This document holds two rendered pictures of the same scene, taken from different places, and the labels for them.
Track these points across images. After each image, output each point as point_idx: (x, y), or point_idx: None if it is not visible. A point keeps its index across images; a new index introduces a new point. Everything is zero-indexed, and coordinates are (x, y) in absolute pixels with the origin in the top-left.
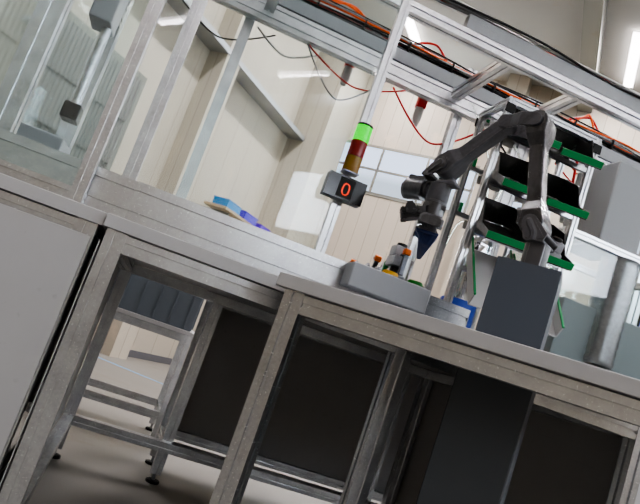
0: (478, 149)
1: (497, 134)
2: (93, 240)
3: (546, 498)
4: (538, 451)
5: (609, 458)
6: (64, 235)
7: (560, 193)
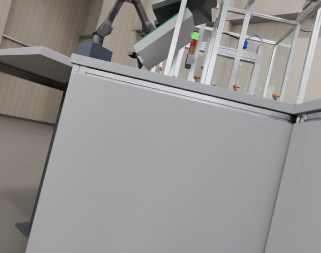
0: (139, 17)
1: (135, 7)
2: None
3: (155, 175)
4: (196, 144)
5: (104, 104)
6: None
7: None
